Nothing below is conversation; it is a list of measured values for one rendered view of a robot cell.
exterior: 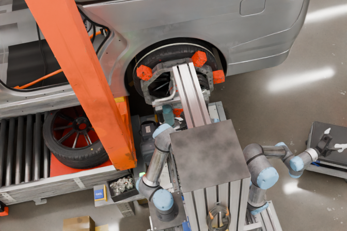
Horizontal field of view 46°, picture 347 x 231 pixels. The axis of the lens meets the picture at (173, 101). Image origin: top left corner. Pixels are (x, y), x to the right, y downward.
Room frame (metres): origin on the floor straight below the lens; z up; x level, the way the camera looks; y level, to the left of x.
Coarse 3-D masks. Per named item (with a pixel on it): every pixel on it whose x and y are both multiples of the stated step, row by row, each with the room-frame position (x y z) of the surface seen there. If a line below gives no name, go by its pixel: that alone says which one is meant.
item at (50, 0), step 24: (48, 0) 1.38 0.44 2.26; (72, 0) 1.50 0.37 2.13; (48, 24) 1.38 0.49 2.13; (72, 24) 1.38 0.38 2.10; (72, 48) 1.38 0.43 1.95; (72, 72) 1.38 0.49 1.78; (96, 72) 1.38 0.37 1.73; (96, 96) 1.38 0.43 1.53; (96, 120) 1.38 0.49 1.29; (120, 120) 1.47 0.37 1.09; (120, 144) 1.38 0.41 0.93; (120, 168) 1.38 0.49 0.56
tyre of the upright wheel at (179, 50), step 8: (168, 40) 2.01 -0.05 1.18; (176, 40) 2.00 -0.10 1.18; (184, 40) 2.00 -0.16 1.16; (192, 40) 2.01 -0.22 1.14; (200, 40) 2.04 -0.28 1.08; (144, 48) 2.04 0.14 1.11; (152, 48) 1.99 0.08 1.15; (160, 48) 1.96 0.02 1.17; (168, 48) 1.94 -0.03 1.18; (176, 48) 1.92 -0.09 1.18; (184, 48) 1.92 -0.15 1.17; (192, 48) 1.92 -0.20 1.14; (200, 48) 1.95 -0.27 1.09; (208, 48) 2.00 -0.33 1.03; (136, 56) 2.03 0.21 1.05; (152, 56) 1.92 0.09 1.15; (160, 56) 1.90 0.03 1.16; (168, 56) 1.89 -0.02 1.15; (176, 56) 1.89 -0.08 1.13; (184, 56) 1.89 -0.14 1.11; (192, 56) 1.89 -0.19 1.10; (208, 56) 1.91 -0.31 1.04; (136, 64) 1.96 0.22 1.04; (144, 64) 1.90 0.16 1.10; (152, 64) 1.89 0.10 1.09; (208, 64) 1.90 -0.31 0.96; (216, 64) 1.91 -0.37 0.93; (136, 72) 1.91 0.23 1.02; (136, 80) 1.89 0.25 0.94; (136, 88) 1.89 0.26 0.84
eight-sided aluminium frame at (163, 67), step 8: (160, 64) 1.85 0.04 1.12; (168, 64) 1.85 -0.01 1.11; (176, 64) 1.83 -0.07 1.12; (152, 72) 1.85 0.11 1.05; (160, 72) 1.81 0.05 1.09; (208, 72) 1.81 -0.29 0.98; (144, 80) 1.85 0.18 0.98; (152, 80) 1.81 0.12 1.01; (208, 80) 1.81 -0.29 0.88; (144, 88) 1.80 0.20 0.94; (144, 96) 1.81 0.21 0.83; (152, 96) 1.86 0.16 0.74
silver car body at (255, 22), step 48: (0, 0) 3.27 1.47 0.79; (96, 0) 1.94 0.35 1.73; (144, 0) 1.93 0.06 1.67; (192, 0) 1.92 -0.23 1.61; (240, 0) 1.91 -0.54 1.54; (288, 0) 1.91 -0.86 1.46; (0, 48) 2.61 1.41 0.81; (48, 48) 2.51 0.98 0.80; (96, 48) 2.22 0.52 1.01; (240, 48) 1.91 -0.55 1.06; (288, 48) 1.94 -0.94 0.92; (0, 96) 1.92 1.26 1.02; (48, 96) 1.91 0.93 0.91
